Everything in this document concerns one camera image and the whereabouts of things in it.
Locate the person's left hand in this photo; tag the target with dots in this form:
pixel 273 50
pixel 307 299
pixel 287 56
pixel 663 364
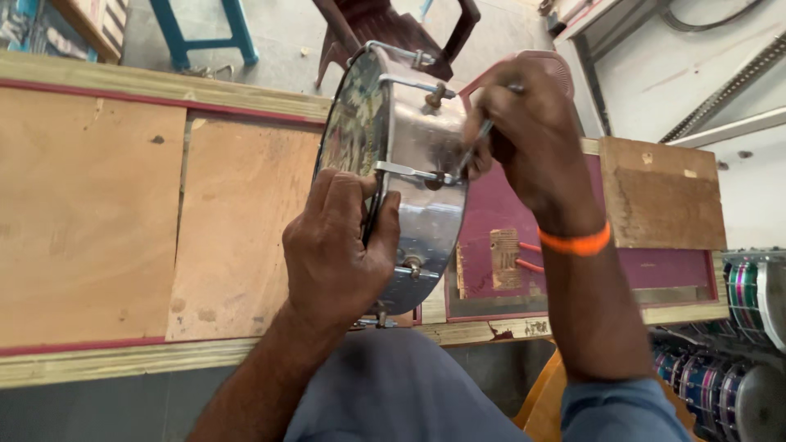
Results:
pixel 334 251

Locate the person's right hand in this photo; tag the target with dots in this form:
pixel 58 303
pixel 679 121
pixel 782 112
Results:
pixel 534 141

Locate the person's right fingers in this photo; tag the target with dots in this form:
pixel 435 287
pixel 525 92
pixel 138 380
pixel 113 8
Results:
pixel 482 144

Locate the metal tuning key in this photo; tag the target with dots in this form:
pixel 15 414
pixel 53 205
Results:
pixel 476 147

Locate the shiny steel drum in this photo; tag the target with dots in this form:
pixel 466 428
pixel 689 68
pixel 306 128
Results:
pixel 411 184

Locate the orange wristband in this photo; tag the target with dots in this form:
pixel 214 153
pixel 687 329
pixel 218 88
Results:
pixel 575 243

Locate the brown plastic chair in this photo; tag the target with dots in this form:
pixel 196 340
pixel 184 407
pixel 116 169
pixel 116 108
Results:
pixel 393 37

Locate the square plywood piece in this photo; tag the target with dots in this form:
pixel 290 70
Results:
pixel 662 193

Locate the person's grey clothing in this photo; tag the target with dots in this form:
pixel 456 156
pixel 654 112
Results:
pixel 460 399

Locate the orange plastic chair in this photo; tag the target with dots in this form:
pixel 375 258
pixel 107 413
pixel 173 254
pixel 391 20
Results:
pixel 543 396

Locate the blue wooden stool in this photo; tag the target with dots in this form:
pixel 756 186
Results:
pixel 202 34

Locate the pile of colourful steel drums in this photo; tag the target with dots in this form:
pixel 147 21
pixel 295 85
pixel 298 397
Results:
pixel 731 344

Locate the wooden shelf with pictures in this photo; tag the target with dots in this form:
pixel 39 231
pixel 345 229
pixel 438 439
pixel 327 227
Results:
pixel 61 27

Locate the slotted metal rail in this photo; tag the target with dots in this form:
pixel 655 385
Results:
pixel 727 89

